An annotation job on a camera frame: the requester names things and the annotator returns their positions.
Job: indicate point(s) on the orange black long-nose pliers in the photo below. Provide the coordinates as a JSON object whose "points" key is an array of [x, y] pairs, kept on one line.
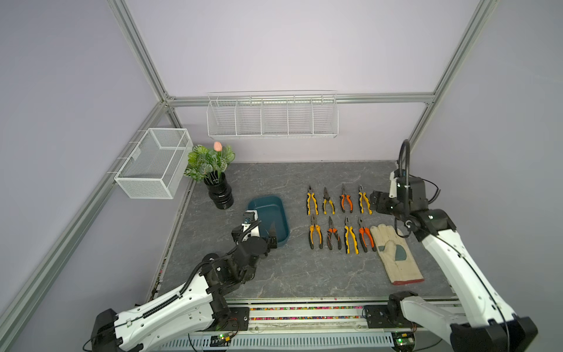
{"points": [[332, 234]]}

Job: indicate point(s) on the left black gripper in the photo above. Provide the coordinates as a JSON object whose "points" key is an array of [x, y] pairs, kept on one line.
{"points": [[272, 243]]}

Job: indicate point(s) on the orange black diagonal cutters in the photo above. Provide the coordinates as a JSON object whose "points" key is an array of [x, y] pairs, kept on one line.
{"points": [[366, 238]]}

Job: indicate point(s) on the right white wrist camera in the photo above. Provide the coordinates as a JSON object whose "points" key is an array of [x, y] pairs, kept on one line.
{"points": [[393, 184]]}

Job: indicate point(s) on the teal plastic storage box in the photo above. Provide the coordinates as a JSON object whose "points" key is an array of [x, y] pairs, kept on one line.
{"points": [[271, 213]]}

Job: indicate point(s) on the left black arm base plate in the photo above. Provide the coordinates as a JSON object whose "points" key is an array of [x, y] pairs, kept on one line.
{"points": [[237, 319]]}

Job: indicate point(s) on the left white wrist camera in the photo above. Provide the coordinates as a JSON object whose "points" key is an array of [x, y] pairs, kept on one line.
{"points": [[248, 222]]}

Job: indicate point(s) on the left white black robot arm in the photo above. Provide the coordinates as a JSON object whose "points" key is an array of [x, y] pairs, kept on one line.
{"points": [[195, 305]]}

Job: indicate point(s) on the small white wire side basket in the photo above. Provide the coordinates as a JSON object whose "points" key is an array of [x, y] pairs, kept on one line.
{"points": [[155, 167]]}

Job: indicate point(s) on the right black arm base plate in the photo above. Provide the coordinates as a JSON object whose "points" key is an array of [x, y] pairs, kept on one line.
{"points": [[383, 317]]}

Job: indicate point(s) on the yellow grey open-jaw pliers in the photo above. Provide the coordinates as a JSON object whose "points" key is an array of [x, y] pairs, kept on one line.
{"points": [[315, 231]]}

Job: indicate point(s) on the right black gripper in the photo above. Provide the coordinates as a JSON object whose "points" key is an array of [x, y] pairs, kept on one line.
{"points": [[381, 199]]}

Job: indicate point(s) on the yellow black combination pliers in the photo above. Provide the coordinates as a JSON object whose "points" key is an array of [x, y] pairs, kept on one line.
{"points": [[351, 243]]}

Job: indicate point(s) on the beige work glove red cuff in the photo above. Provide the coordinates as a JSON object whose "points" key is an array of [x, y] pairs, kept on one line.
{"points": [[395, 255]]}

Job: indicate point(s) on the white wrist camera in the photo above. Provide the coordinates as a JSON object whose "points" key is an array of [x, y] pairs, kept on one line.
{"points": [[248, 222], [393, 184]]}

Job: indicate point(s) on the green plant in black vase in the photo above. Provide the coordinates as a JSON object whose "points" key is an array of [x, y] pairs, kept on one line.
{"points": [[209, 165]]}

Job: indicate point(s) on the long white wire wall basket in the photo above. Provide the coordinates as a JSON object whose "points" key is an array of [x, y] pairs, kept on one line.
{"points": [[273, 114]]}

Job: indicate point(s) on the orange black greener pliers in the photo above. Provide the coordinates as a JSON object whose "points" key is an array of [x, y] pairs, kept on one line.
{"points": [[345, 201]]}

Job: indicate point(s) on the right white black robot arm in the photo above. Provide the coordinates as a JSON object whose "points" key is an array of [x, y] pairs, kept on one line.
{"points": [[437, 233]]}

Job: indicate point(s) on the aluminium front rail frame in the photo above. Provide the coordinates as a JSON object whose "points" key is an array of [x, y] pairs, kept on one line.
{"points": [[308, 323]]}

